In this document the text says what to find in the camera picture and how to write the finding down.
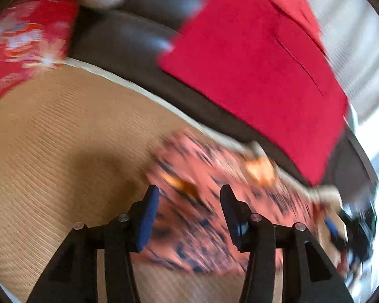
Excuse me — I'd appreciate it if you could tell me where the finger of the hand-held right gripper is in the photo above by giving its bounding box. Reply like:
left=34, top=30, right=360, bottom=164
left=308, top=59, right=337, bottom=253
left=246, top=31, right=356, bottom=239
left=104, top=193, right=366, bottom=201
left=324, top=218, right=348, bottom=250

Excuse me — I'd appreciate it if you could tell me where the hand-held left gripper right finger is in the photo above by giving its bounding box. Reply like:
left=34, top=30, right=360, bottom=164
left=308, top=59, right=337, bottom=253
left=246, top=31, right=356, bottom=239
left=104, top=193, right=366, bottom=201
left=220, top=185, right=354, bottom=303

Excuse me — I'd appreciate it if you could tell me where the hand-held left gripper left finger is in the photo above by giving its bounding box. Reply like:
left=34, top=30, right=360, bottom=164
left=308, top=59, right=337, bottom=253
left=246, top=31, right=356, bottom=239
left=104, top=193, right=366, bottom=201
left=27, top=185, right=160, bottom=303

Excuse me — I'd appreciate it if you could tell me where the orange black floral garment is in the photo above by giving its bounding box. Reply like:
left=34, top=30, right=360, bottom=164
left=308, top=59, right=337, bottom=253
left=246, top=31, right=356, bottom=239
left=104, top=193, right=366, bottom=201
left=136, top=129, right=348, bottom=276

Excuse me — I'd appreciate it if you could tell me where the woven straw sofa mat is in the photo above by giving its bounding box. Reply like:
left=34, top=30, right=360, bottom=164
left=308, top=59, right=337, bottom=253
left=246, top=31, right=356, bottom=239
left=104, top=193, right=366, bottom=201
left=0, top=58, right=345, bottom=303

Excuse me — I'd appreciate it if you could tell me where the red blanket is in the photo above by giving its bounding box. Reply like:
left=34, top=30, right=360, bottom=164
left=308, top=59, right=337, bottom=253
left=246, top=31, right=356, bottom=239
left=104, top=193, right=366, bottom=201
left=158, top=0, right=350, bottom=187

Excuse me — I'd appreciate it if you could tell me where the brown leather sofa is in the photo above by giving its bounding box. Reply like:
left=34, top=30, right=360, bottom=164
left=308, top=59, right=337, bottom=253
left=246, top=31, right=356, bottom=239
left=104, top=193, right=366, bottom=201
left=66, top=0, right=379, bottom=203

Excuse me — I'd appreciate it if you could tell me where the beige dotted curtain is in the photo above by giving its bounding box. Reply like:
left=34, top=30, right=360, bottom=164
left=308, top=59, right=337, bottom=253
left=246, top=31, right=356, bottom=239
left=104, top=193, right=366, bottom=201
left=249, top=0, right=379, bottom=124

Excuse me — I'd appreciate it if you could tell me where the red gift box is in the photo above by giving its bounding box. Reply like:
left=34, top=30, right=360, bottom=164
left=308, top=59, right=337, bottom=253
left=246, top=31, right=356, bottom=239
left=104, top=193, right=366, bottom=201
left=0, top=0, right=80, bottom=108

